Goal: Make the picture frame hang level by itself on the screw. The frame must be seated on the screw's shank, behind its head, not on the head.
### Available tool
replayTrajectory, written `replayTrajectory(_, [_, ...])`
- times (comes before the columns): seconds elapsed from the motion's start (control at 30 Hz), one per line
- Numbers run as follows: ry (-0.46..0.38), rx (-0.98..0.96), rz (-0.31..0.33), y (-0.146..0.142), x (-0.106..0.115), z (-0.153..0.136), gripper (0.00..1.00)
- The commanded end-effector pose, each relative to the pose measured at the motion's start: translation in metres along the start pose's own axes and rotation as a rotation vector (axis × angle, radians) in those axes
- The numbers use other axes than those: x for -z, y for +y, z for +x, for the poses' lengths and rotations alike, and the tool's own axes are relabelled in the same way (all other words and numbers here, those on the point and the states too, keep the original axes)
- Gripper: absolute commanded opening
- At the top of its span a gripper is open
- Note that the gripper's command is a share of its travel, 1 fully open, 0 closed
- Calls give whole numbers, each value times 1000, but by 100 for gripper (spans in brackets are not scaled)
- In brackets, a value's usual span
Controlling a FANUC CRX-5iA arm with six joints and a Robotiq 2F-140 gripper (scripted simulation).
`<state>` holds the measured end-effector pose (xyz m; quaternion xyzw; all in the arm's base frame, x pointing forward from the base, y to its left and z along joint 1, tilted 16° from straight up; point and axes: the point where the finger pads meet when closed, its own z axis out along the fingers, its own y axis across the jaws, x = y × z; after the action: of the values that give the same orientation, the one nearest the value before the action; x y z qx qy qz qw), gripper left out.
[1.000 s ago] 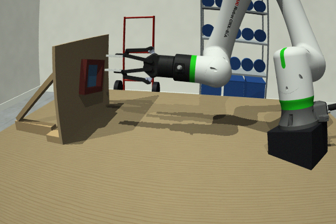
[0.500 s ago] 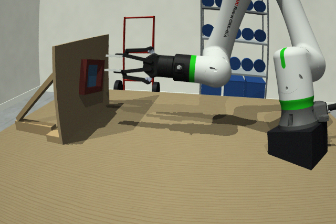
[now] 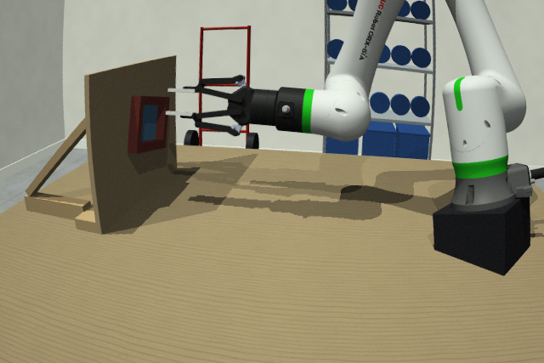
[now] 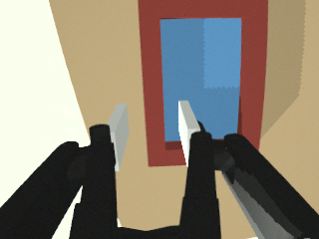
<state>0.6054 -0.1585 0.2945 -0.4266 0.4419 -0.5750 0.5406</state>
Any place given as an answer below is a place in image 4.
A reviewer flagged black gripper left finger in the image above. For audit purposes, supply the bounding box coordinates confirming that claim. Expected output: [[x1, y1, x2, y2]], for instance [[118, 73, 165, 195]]
[[0, 104, 130, 239]]

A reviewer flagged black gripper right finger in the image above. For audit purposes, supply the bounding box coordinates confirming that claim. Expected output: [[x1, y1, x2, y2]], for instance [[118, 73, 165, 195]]
[[177, 101, 319, 239]]

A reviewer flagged brown wooden board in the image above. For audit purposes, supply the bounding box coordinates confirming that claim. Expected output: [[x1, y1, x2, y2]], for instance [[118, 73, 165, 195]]
[[49, 0, 319, 239]]

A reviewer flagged red rectangular frame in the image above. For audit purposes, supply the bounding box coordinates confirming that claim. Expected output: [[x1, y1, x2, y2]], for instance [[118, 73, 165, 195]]
[[138, 0, 268, 167]]

